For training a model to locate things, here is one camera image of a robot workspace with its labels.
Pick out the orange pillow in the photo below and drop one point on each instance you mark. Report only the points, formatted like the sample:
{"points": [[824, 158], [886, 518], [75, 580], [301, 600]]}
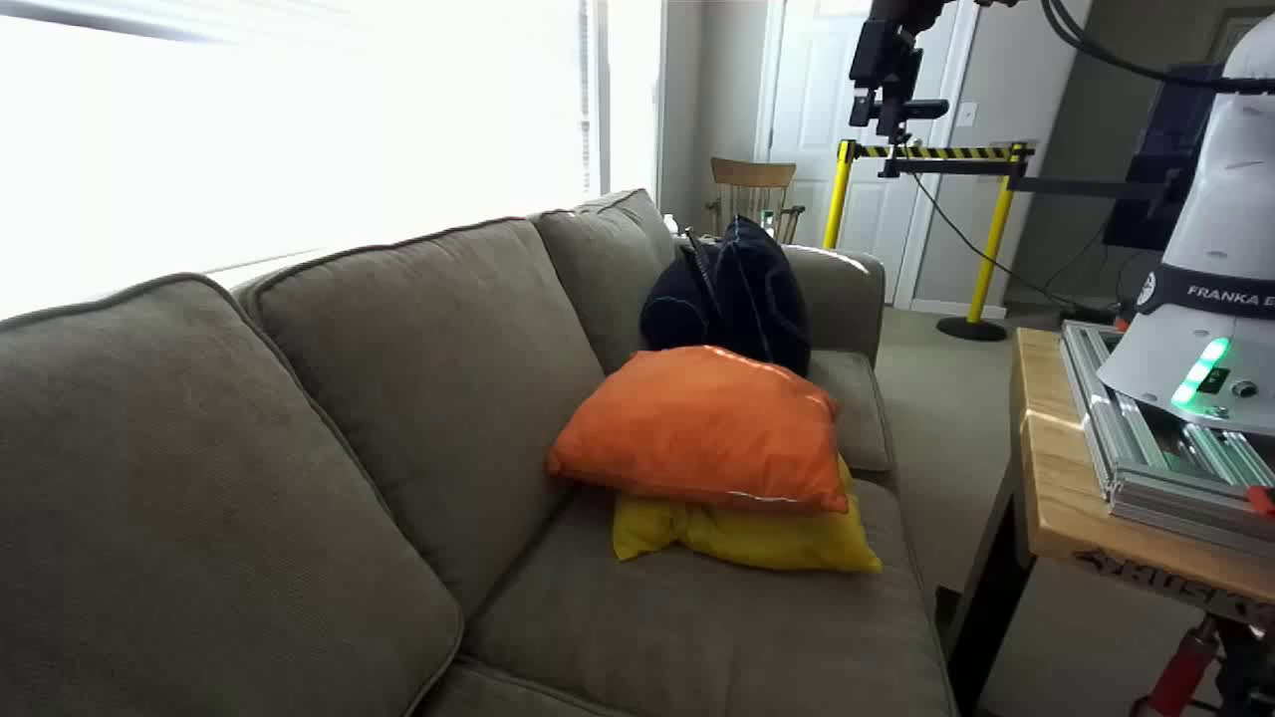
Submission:
{"points": [[691, 422]]}

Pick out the yellow pillow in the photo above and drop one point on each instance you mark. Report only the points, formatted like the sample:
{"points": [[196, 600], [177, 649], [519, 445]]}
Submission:
{"points": [[742, 538]]}

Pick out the wooden table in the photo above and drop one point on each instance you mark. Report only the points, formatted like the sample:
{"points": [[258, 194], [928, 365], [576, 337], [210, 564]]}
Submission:
{"points": [[1059, 490]]}

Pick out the white door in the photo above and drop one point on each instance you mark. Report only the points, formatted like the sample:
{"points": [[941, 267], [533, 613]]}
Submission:
{"points": [[809, 81]]}

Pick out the yellow black striped barrier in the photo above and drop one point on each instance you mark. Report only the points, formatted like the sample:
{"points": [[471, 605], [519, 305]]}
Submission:
{"points": [[991, 253]]}

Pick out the dark blue pillow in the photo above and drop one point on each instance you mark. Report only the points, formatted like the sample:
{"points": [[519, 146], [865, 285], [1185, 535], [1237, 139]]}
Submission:
{"points": [[723, 300]]}

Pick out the red clamp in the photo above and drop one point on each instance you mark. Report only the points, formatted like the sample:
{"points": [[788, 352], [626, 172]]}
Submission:
{"points": [[1180, 678]]}

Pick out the wooden chair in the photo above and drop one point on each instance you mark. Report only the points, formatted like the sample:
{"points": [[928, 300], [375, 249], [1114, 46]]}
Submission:
{"points": [[754, 178]]}

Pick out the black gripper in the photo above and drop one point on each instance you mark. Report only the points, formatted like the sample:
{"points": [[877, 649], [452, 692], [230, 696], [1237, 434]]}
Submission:
{"points": [[886, 54]]}

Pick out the grey-brown fabric sofa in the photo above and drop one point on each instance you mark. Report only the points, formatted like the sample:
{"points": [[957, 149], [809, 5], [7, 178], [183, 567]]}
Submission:
{"points": [[331, 400]]}

